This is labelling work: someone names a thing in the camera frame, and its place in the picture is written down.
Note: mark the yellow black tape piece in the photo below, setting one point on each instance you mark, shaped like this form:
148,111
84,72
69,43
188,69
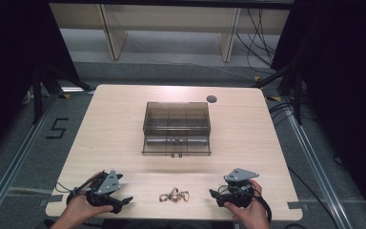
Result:
64,96
274,98
257,78

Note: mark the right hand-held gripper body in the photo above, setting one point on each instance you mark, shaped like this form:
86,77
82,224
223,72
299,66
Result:
238,187

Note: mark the person's right hand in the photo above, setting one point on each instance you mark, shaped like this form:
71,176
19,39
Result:
251,210

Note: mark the black metal stand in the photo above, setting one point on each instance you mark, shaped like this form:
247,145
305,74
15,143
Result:
38,95
297,95

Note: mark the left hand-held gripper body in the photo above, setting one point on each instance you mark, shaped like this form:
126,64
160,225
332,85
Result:
108,184

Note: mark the silver metal floor rail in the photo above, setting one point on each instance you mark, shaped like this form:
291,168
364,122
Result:
9,165
317,171

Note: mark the black curtain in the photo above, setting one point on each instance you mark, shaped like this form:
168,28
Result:
343,95
16,63

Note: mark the person's left hand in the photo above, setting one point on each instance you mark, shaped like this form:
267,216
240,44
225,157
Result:
81,208

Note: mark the smoky transparent drawer cabinet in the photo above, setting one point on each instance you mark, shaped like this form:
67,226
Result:
176,117

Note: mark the grey tape strip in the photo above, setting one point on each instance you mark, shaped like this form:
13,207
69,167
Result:
294,205
54,198

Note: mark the grey table grommet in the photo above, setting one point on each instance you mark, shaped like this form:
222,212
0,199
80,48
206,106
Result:
212,99

